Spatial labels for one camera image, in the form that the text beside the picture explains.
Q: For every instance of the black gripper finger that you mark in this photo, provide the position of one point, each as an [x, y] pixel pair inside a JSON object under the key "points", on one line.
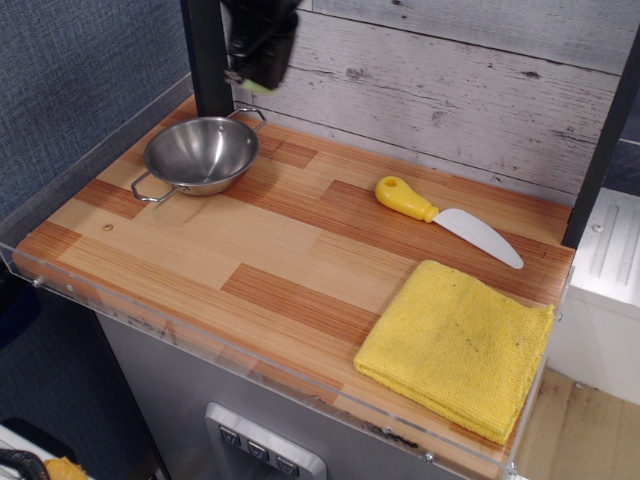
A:
{"points": [[237, 71], [269, 63]]}

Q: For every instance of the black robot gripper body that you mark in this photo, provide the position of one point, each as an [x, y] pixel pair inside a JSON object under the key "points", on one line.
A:
{"points": [[253, 23]]}

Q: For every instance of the light green toy broccoli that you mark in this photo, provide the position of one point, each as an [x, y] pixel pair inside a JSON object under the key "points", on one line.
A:
{"points": [[256, 88]]}

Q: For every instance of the small steel bowl with handles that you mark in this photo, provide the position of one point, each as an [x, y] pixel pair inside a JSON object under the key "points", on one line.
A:
{"points": [[202, 156]]}

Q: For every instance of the yellow folded cloth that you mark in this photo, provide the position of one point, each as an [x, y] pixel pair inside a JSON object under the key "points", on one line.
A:
{"points": [[465, 351]]}

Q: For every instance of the clear acrylic table guard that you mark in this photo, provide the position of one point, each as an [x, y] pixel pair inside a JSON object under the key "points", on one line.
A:
{"points": [[301, 239]]}

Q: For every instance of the grey toy fridge cabinet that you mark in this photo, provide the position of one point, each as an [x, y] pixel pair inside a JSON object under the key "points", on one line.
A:
{"points": [[299, 384]]}

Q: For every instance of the silver dispenser button panel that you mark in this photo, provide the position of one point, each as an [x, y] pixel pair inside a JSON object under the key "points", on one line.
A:
{"points": [[263, 445]]}

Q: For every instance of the white ribbed side platform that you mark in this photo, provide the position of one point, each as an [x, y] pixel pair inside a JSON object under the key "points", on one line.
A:
{"points": [[596, 341]]}

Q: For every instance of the yellow object bottom left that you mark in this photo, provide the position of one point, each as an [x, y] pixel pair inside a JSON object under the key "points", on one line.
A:
{"points": [[64, 469]]}

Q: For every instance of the black left vertical post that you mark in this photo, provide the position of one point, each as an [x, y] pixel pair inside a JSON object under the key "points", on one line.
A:
{"points": [[205, 40]]}

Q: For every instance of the black vertical post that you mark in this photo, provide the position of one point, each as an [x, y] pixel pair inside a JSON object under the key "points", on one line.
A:
{"points": [[205, 40], [610, 43]]}

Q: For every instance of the yellow handled white toy knife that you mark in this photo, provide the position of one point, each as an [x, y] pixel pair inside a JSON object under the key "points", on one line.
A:
{"points": [[395, 194]]}

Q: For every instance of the black right vertical post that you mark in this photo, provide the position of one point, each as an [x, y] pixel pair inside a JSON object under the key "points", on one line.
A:
{"points": [[610, 43]]}

